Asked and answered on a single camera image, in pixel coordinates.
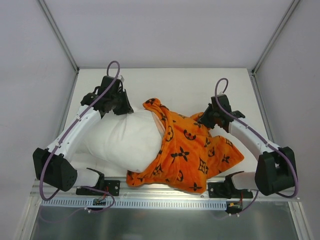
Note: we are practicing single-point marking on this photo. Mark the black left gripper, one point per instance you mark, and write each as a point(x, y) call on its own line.
point(124, 103)

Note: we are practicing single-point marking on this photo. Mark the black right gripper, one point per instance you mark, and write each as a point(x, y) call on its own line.
point(206, 117)

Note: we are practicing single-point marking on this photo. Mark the white pillow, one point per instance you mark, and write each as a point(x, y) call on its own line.
point(130, 141)

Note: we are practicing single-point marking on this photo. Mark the orange black patterned pillowcase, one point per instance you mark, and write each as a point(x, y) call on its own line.
point(189, 154)

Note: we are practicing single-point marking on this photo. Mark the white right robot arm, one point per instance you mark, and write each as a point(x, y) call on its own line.
point(276, 171)

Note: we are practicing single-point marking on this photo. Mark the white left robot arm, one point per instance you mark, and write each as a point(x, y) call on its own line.
point(52, 164)

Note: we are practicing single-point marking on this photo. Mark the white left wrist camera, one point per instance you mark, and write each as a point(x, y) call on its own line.
point(121, 78)

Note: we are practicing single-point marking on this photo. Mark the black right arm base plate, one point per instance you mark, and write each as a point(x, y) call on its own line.
point(222, 190)

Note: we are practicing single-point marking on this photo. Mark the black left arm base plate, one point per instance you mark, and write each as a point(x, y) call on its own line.
point(110, 187)

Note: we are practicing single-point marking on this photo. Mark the aluminium mounting rail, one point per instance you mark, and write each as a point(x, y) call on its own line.
point(152, 191)

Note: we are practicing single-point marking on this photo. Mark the white slotted cable duct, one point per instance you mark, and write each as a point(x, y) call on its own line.
point(77, 202)

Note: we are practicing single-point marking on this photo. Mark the left aluminium frame post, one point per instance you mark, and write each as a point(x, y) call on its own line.
point(57, 33)

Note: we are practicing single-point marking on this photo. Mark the aluminium frame post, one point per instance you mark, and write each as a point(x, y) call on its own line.
point(57, 33)
point(276, 34)

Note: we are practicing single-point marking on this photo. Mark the right aluminium frame post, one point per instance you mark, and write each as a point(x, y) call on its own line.
point(276, 34)

